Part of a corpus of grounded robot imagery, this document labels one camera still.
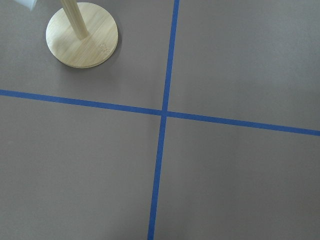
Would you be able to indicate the white plastic cup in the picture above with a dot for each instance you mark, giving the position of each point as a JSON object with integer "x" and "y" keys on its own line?
{"x": 30, "y": 4}

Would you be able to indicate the wooden cup tree stand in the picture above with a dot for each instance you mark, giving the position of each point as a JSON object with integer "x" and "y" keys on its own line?
{"x": 82, "y": 34}

